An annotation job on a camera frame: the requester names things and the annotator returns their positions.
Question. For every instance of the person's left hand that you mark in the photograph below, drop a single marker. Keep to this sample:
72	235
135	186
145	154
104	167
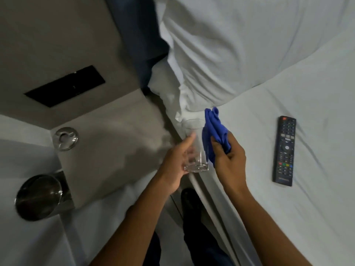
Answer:
172	168

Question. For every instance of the person's right hand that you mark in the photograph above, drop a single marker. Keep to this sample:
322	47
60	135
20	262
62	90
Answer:
230	166

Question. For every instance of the person's left thumb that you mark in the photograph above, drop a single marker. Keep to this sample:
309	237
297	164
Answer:
186	142

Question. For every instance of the person's right thumb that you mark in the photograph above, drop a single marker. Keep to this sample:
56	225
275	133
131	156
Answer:
217	144

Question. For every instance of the blue cleaning cloth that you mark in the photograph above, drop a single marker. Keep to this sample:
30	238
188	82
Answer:
215	127

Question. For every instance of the clear drinking glass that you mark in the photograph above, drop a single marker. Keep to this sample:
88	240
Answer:
197	163

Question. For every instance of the person's left forearm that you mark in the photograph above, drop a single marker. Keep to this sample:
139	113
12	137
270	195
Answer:
133	227

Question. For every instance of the person's right forearm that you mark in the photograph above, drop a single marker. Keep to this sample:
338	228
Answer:
277	229

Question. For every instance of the small white pillow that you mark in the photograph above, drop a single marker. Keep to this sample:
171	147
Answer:
166	83

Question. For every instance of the black remote control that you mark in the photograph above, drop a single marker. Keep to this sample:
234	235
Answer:
285	152

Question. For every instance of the grey bedside table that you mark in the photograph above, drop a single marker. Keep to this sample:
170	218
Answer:
111	152

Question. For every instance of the dark blue trousers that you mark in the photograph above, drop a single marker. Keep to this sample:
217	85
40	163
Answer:
205	243

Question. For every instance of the bed with white sheet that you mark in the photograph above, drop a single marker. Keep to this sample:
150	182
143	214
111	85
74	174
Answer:
305	207

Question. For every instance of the large white pillow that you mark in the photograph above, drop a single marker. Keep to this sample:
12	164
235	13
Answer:
249	41

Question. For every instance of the dark blue headboard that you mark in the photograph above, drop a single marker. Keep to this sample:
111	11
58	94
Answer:
138	33

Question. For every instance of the round glass ashtray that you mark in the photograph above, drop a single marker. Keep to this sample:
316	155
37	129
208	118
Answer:
66	139

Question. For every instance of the round metal waste bin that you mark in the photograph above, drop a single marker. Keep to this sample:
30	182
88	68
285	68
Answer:
38	198

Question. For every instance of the black wall switch panel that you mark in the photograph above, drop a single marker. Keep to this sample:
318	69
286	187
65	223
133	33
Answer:
65	87

